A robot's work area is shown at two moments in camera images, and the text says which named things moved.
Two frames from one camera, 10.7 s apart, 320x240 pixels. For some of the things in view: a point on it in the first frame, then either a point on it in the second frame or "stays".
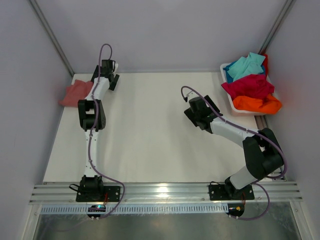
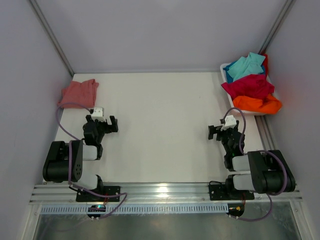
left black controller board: (96, 208) stays
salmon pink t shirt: (78, 91) stays
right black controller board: (235, 209) stays
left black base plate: (111, 193) stays
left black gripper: (113, 84) → (108, 128)
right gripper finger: (208, 98) → (212, 130)
